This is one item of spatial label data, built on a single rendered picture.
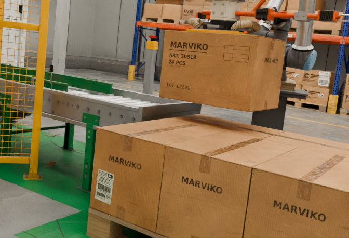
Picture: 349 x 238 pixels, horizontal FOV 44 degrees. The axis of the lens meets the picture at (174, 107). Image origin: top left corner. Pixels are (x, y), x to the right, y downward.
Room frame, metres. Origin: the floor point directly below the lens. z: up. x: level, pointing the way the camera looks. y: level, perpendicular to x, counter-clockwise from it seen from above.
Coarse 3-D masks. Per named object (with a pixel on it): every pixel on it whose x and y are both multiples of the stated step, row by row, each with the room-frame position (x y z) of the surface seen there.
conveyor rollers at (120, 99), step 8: (72, 88) 3.50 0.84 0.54; (80, 88) 3.58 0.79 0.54; (88, 96) 3.15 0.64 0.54; (96, 96) 3.21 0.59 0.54; (104, 96) 3.19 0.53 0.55; (112, 96) 3.25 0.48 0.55; (120, 96) 3.33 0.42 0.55; (128, 104) 2.97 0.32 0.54; (136, 104) 2.93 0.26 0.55; (144, 104) 2.99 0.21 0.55; (152, 104) 3.07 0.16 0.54
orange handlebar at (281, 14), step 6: (204, 12) 2.64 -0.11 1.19; (210, 12) 2.62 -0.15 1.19; (240, 12) 2.51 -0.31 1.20; (246, 12) 2.49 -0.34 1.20; (252, 12) 2.47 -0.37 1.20; (270, 12) 2.41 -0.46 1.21; (276, 12) 2.39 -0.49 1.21; (282, 12) 2.37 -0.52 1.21; (288, 12) 2.38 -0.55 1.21; (282, 18) 2.43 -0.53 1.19; (288, 18) 2.39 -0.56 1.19; (312, 18) 2.32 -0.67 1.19; (336, 18) 2.22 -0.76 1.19
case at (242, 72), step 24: (168, 48) 2.56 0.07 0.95; (192, 48) 2.47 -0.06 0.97; (216, 48) 2.38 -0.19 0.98; (240, 48) 2.30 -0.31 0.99; (264, 48) 2.32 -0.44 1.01; (168, 72) 2.55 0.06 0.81; (192, 72) 2.46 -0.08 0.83; (216, 72) 2.37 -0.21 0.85; (240, 72) 2.29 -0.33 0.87; (264, 72) 2.36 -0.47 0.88; (168, 96) 2.54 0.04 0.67; (192, 96) 2.45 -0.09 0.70; (216, 96) 2.36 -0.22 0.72; (240, 96) 2.28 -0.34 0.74; (264, 96) 2.39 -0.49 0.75
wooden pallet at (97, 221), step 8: (88, 216) 2.02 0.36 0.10; (96, 216) 1.99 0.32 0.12; (104, 216) 1.96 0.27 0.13; (112, 216) 1.94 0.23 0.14; (88, 224) 2.01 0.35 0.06; (96, 224) 1.99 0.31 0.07; (104, 224) 1.96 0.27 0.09; (112, 224) 1.96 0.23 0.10; (120, 224) 2.01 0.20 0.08; (128, 224) 1.89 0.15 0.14; (88, 232) 2.01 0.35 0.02; (96, 232) 1.99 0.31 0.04; (104, 232) 1.96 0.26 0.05; (112, 232) 1.96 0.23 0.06; (120, 232) 2.02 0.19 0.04; (144, 232) 1.84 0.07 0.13; (152, 232) 1.82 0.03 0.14
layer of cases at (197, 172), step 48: (96, 144) 2.01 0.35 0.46; (144, 144) 1.87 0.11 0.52; (192, 144) 1.87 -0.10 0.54; (240, 144) 1.99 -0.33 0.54; (288, 144) 2.14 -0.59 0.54; (336, 144) 2.29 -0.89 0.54; (96, 192) 2.00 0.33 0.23; (144, 192) 1.85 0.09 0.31; (192, 192) 1.73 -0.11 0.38; (240, 192) 1.61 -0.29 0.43; (288, 192) 1.52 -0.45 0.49; (336, 192) 1.43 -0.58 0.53
